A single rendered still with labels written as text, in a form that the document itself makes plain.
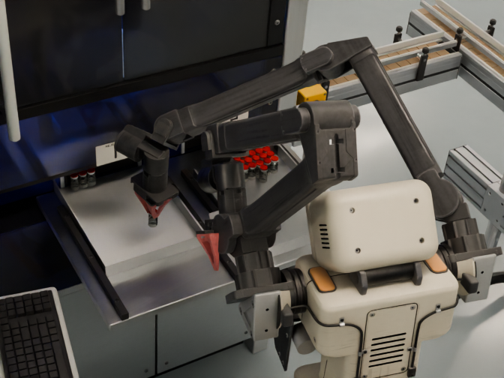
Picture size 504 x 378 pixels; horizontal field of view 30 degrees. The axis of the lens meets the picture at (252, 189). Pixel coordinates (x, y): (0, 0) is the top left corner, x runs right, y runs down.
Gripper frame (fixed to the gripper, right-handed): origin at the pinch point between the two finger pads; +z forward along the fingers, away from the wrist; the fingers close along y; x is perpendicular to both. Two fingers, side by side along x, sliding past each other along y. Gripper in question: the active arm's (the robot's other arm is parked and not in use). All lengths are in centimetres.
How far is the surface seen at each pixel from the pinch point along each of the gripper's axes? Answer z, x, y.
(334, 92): 6, -77, 12
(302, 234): 7.3, -29.7, -22.4
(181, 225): 8.9, -8.6, -1.2
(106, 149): -4.7, -1.2, 19.9
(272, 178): 9.1, -39.1, -2.1
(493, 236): 59, -122, -32
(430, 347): 95, -97, -37
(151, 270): 8.4, 6.8, -8.4
